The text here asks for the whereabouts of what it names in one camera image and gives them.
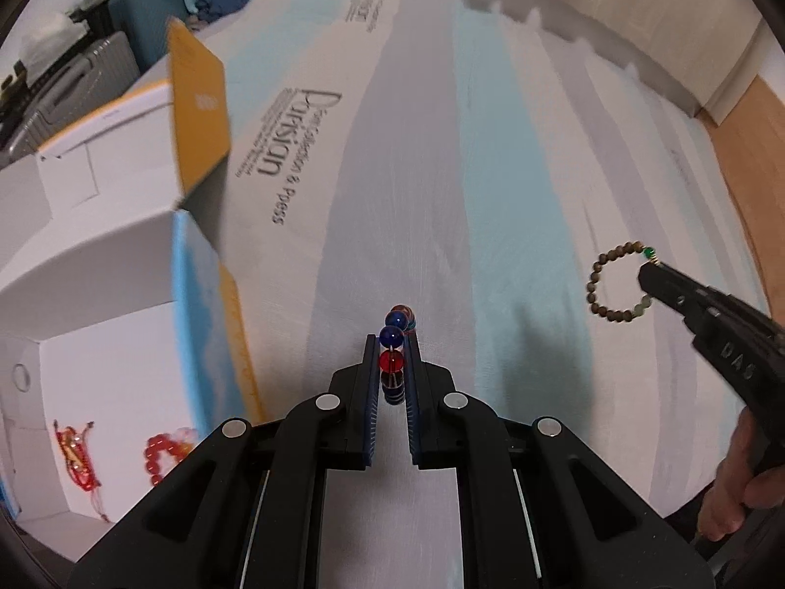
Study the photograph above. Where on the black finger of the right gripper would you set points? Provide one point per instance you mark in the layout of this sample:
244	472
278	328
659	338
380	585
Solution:
674	288

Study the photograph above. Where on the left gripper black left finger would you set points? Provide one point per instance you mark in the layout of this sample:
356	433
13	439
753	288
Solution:
244	509

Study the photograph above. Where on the striped bed sheet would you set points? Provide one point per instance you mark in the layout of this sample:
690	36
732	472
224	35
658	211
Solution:
422	152

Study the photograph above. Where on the white cardboard box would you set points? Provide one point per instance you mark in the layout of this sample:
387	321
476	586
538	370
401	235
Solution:
122	341

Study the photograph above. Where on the teal suitcase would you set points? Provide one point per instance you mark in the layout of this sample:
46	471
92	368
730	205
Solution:
144	22

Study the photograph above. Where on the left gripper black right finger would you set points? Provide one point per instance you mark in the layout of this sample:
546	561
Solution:
537	507

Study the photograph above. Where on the grey suitcase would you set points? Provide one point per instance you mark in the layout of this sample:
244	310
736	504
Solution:
104	71

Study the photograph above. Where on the person's right hand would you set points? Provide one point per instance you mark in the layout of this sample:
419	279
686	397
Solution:
736	488

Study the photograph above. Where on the beige curtain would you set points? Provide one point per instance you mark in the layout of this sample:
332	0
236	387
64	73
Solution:
700	54

